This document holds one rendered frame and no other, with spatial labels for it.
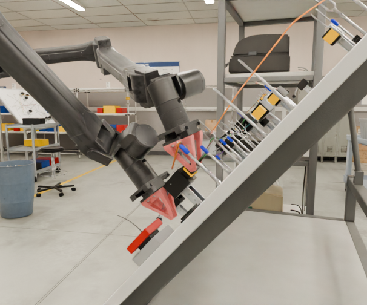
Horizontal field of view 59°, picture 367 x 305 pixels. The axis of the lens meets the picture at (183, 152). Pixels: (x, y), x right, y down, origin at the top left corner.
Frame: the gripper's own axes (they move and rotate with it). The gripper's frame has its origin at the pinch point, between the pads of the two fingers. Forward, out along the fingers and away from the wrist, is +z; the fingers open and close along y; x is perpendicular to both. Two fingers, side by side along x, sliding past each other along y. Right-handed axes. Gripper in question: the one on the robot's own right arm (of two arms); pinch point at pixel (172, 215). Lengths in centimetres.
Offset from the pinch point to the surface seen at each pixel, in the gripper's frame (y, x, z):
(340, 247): 56, -11, 48
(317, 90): -24.5, -42.1, -3.2
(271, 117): 57, -20, -4
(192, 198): -0.7, -7.5, -0.5
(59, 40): 630, 407, -516
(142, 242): -24.5, -10.2, -0.7
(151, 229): -23.3, -12.0, -1.5
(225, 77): 96, -7, -34
